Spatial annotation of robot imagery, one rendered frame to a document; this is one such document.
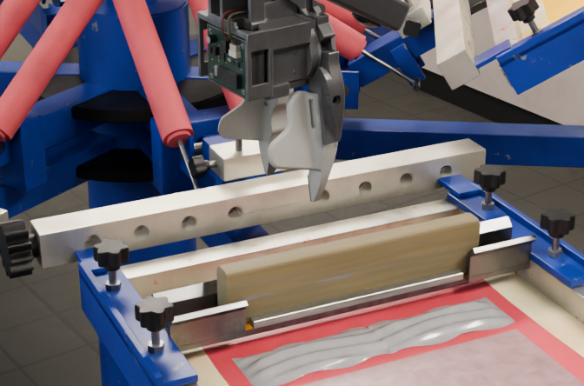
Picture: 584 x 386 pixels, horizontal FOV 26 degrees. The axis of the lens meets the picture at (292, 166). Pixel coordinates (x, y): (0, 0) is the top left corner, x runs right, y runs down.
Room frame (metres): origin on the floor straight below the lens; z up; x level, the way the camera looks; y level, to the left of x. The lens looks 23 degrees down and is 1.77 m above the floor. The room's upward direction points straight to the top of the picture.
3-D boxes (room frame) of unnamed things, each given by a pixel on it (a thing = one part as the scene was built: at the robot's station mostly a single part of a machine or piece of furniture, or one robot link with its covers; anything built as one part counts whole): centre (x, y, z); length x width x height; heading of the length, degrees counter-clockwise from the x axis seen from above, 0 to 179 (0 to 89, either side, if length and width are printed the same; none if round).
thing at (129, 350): (1.32, 0.19, 0.97); 0.30 x 0.05 x 0.07; 25
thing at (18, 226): (1.48, 0.35, 1.02); 0.07 x 0.06 x 0.07; 25
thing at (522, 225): (1.56, -0.31, 0.97); 0.30 x 0.05 x 0.07; 25
